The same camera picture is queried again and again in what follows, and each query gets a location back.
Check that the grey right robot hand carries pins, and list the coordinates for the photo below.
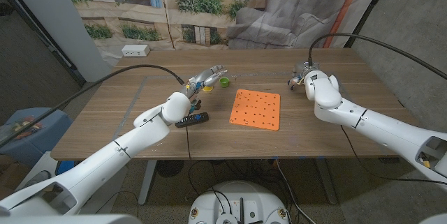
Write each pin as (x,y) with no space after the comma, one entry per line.
(302,68)

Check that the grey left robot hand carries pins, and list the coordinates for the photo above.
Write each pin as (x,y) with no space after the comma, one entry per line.
(206,77)

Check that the orange peg board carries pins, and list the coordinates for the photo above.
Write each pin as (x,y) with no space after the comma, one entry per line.
(255,110)

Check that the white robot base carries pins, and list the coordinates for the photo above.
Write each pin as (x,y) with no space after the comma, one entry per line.
(241,199)

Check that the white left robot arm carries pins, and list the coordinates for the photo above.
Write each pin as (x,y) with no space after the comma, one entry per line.
(104,161)

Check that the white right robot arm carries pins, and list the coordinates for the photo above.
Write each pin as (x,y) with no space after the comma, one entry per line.
(377,126)

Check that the black TV remote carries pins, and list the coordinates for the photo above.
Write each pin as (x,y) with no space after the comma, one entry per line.
(195,118)

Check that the yellow cup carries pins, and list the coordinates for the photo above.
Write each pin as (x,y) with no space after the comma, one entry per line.
(208,89)

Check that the green cup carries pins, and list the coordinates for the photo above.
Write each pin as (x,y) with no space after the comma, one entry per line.
(224,82)

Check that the printed fabric backdrop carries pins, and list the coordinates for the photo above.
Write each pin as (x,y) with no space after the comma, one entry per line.
(209,25)

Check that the white power strip box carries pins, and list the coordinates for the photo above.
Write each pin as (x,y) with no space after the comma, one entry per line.
(135,50)

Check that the black backdrop stand pole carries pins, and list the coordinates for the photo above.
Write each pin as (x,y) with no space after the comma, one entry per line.
(366,11)

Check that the black round floor object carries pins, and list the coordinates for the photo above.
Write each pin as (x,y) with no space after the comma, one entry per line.
(169,168)

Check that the grey table leg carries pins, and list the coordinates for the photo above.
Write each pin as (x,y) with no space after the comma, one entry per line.
(326,182)

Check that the white table leg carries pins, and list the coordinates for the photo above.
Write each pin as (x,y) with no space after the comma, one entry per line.
(147,182)

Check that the blue box under table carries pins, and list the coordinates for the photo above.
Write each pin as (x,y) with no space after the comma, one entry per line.
(65,168)

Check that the clear bag of colourful toys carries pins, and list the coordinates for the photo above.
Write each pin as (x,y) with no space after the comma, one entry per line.
(24,128)

